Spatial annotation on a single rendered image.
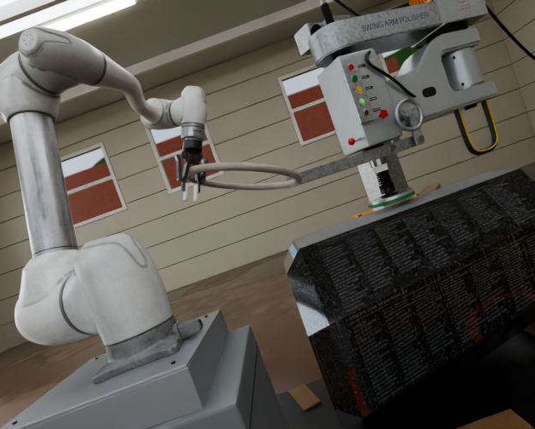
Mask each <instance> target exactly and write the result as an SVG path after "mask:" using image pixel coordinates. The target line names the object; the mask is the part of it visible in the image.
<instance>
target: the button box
mask: <svg viewBox="0 0 535 429"><path fill-rule="evenodd" d="M349 63H351V64H353V65H354V67H355V70H354V71H349V70H348V69H347V65H348V64H349ZM338 67H339V70H340V73H341V76H342V78H343V81H344V86H345V88H346V90H347V93H348V96H349V98H350V103H351V105H352V108H353V111H354V113H355V115H356V120H357V122H358V125H360V124H363V123H367V122H370V121H372V120H375V119H376V117H375V115H374V112H373V108H372V105H371V102H370V100H369V97H368V95H367V91H366V88H365V85H364V82H363V80H362V77H361V73H360V70H359V67H358V65H357V63H356V58H355V57H354V58H350V59H347V60H341V61H340V62H339V63H338ZM352 75H357V76H358V82H357V83H353V82H352V81H351V76H352ZM356 86H360V87H361V88H362V92H361V94H357V93H356V92H355V87H356ZM361 97H363V98H365V99H366V104H365V105H364V106H363V105H361V104H360V103H359V99H360V98H361ZM365 108H367V109H368V110H369V111H370V114H369V116H367V117H366V116H364V115H363V113H362V111H363V109H365Z"/></svg>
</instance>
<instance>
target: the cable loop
mask: <svg viewBox="0 0 535 429"><path fill-rule="evenodd" d="M481 105H482V108H483V111H484V113H485V116H486V119H487V123H488V127H489V129H490V133H491V137H492V143H491V145H490V146H488V147H486V148H483V149H480V150H477V149H476V148H475V147H474V146H473V144H472V142H471V140H470V137H469V134H468V131H467V128H466V126H465V123H464V119H463V116H462V113H461V111H460V109H458V110H456V111H454V115H455V117H456V120H457V123H458V127H459V130H460V133H461V135H462V137H463V140H464V144H465V145H466V147H467V149H468V150H469V152H470V153H472V154H474V155H483V154H486V153H488V152H490V151H492V150H493V149H494V148H495V147H496V146H497V144H498V132H497V129H496V125H495V122H494V120H493V117H492V113H491V110H490V107H489V105H488V102H487V100H484V101H482V102H481Z"/></svg>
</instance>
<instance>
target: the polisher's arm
mask: <svg viewBox="0 0 535 429"><path fill-rule="evenodd" d="M480 40H481V39H480V36H479V33H478V31H477V28H474V27H470V28H467V29H463V30H459V31H452V32H449V33H445V34H441V35H440V36H438V37H436V38H434V39H433V40H432V41H430V42H429V43H427V44H426V45H424V46H423V47H422V48H421V49H419V50H418V51H416V52H415V53H413V54H412V55H411V56H410V57H409V58H407V59H406V60H405V62H404V63H403V64H402V66H401V69H400V70H399V72H398V74H397V76H396V77H395V78H393V77H392V76H391V75H390V74H388V73H386V72H385V71H383V70H381V69H379V68H377V67H376V66H375V65H373V64H372V63H371V61H370V60H369V58H368V57H369V55H370V54H371V51H370V50H369V51H368V52H367V54H366V62H367V63H368V64H369V65H370V66H371V67H372V68H373V69H374V70H376V71H377V72H380V73H381V74H383V75H385V76H386V77H387V78H389V79H390V80H388V81H385V83H386V86H387V89H388V91H389V94H390V98H391V101H392V103H393V106H394V108H396V105H397V103H398V102H399V101H400V100H403V99H412V100H415V101H416V102H418V103H419V105H420V106H421V108H422V110H423V114H424V121H423V123H424V122H427V121H429V120H432V119H435V118H438V117H442V116H445V115H447V114H450V113H453V112H454V111H456V110H458V109H460V110H463V109H465V110H469V109H471V108H473V107H476V106H477V104H478V103H480V102H482V101H484V100H488V99H490V98H492V97H494V96H496V93H497V92H498V91H497V88H496V85H495V83H493V82H492V81H490V82H487V83H482V84H479V85H476V86H474V87H470V88H467V89H463V90H460V91H455V90H454V91H452V88H451V87H450V85H449V82H448V80H447V75H446V73H445V70H444V67H443V64H442V62H441V59H442V58H443V57H445V56H447V55H449V54H451V53H453V52H455V51H458V50H460V49H464V48H467V47H471V48H473V47H474V46H476V45H477V44H479V42H480ZM412 107H413V104H411V103H404V104H402V105H401V107H400V109H399V110H400V111H403V112H405V111H407V110H410V109H412ZM414 112H415V117H414V119H413V121H414V124H415V126H416V125H417V124H418V121H419V114H418V110H417V108H416V109H415V111H414ZM412 134H413V138H414V141H415V144H416V146H418V145H421V144H423V143H425V140H424V141H423V142H420V141H418V137H419V136H420V135H423V133H422V130H421V128H419V129H417V130H416V131H413V132H412Z"/></svg>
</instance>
